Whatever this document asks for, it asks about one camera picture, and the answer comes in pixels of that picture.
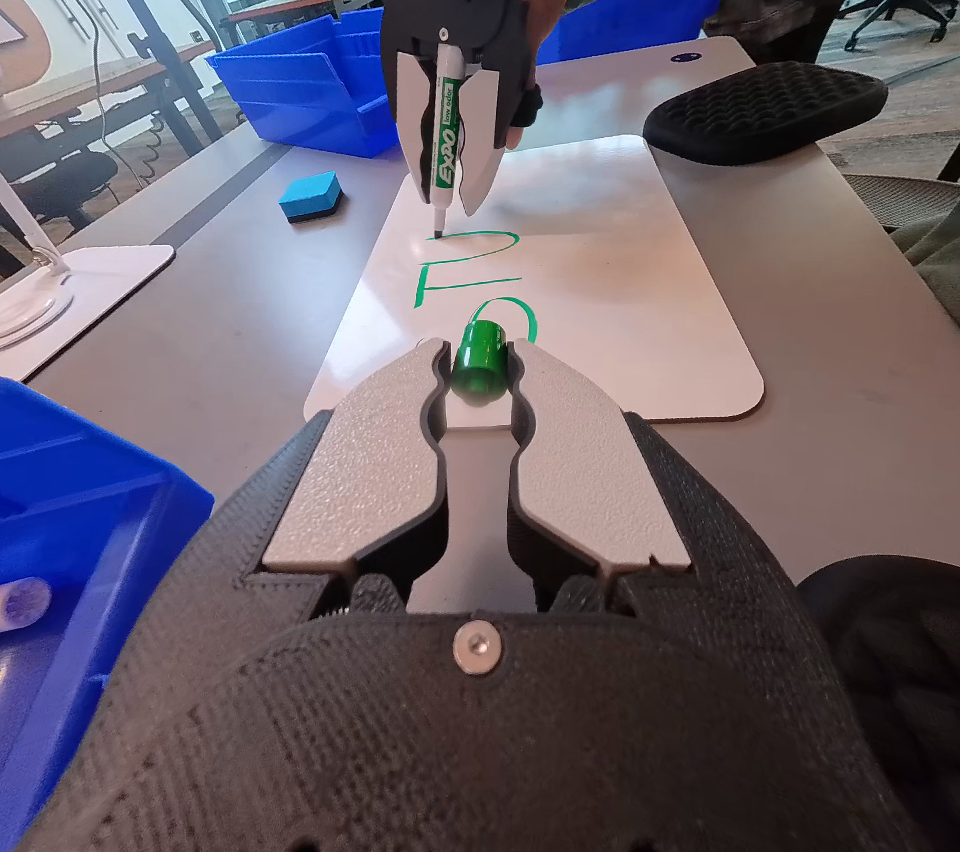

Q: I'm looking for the blue plastic bin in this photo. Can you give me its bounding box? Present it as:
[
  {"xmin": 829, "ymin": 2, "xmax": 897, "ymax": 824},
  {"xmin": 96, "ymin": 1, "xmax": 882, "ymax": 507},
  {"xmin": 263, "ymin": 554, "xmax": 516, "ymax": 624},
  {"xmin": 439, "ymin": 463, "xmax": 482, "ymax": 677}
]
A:
[
  {"xmin": 204, "ymin": 10, "xmax": 400, "ymax": 160},
  {"xmin": 534, "ymin": 0, "xmax": 723, "ymax": 67},
  {"xmin": 0, "ymin": 375, "xmax": 216, "ymax": 852}
]

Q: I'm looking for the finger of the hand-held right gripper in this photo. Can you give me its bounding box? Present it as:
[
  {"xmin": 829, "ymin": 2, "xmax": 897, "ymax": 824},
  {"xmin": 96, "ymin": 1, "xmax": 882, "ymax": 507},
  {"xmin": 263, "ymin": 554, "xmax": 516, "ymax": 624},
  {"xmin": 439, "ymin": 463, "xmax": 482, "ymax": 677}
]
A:
[
  {"xmin": 457, "ymin": 66, "xmax": 502, "ymax": 217},
  {"xmin": 395, "ymin": 51, "xmax": 444, "ymax": 204}
]

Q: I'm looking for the black coiled cable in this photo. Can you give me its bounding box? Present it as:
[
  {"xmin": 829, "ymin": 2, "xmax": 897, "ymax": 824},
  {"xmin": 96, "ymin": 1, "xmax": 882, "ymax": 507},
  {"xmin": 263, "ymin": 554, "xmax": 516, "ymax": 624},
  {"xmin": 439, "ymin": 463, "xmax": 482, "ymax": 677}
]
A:
[{"xmin": 30, "ymin": 0, "xmax": 166, "ymax": 193}]

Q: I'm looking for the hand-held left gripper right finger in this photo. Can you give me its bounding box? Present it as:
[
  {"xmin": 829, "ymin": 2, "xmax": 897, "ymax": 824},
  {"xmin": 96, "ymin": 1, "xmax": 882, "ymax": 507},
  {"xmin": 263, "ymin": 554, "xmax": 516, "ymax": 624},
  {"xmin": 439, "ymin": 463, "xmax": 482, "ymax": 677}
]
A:
[{"xmin": 506, "ymin": 337, "xmax": 693, "ymax": 581}]

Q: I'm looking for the black tape strip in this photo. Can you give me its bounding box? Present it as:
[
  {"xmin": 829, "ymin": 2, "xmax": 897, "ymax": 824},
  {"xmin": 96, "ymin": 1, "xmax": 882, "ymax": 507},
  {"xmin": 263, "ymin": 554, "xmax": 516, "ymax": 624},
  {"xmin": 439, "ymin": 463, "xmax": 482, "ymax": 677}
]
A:
[{"xmin": 152, "ymin": 143, "xmax": 292, "ymax": 250}]

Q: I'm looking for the green marker cap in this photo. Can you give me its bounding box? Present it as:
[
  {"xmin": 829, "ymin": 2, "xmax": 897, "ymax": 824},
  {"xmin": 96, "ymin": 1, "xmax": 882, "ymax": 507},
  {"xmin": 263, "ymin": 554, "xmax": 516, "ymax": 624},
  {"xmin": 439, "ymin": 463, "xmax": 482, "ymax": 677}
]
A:
[{"xmin": 450, "ymin": 319, "xmax": 513, "ymax": 407}]

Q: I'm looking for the black stand pole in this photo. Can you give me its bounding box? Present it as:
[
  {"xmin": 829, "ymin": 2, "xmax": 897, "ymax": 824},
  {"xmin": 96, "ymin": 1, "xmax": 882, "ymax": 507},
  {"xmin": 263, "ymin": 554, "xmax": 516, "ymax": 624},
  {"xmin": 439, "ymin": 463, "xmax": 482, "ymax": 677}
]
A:
[{"xmin": 75, "ymin": 0, "xmax": 225, "ymax": 155}]

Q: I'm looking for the blue foam eraser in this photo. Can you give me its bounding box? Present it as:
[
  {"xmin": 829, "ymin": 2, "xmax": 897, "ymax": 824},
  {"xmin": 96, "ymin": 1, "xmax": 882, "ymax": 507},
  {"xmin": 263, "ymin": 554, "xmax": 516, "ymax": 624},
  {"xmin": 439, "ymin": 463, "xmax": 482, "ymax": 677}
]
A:
[{"xmin": 278, "ymin": 171, "xmax": 345, "ymax": 225}]

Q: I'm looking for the grey mesh office chair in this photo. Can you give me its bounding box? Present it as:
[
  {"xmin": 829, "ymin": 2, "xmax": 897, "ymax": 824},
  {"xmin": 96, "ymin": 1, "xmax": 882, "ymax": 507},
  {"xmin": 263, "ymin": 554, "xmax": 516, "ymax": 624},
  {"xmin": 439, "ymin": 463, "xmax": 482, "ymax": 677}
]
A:
[{"xmin": 843, "ymin": 174, "xmax": 960, "ymax": 232}]

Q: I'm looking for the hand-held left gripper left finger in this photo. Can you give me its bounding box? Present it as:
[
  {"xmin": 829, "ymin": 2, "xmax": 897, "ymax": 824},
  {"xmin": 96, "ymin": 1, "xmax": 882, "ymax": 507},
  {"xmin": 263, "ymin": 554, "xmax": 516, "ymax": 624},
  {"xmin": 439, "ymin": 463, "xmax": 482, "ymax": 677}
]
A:
[{"xmin": 262, "ymin": 337, "xmax": 453, "ymax": 579}]

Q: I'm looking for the dark brown jacket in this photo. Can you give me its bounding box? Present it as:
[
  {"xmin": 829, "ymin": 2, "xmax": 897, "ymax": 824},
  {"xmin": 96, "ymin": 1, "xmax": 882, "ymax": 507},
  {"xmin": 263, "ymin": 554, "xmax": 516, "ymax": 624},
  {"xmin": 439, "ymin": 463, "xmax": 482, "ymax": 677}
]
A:
[{"xmin": 703, "ymin": 0, "xmax": 864, "ymax": 67}]

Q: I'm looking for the green dry erase marker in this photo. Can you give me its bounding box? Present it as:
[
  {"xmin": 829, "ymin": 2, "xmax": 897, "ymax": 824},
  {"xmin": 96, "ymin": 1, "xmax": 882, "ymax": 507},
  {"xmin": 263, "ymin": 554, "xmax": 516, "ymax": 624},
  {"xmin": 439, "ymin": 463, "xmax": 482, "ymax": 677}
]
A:
[{"xmin": 426, "ymin": 45, "xmax": 466, "ymax": 240}]

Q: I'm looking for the red dry erase marker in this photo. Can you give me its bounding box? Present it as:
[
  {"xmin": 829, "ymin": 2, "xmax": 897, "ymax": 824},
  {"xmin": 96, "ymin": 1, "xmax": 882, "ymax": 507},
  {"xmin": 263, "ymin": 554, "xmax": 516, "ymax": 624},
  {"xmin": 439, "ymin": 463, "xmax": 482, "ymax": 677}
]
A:
[{"xmin": 0, "ymin": 576, "xmax": 54, "ymax": 633}]

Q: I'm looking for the white whiteboard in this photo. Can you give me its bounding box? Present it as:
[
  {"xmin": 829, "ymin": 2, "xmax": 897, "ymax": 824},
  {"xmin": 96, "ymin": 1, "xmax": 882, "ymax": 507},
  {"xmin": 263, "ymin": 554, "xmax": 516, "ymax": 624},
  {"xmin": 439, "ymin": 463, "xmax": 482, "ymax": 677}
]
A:
[{"xmin": 303, "ymin": 134, "xmax": 766, "ymax": 431}]

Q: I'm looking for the wooden backing board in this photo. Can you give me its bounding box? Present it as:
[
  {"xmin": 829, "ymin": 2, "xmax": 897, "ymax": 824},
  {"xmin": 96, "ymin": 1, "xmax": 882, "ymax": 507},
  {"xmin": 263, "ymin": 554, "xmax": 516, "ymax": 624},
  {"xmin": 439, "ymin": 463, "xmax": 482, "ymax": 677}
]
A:
[{"xmin": 0, "ymin": 0, "xmax": 54, "ymax": 97}]

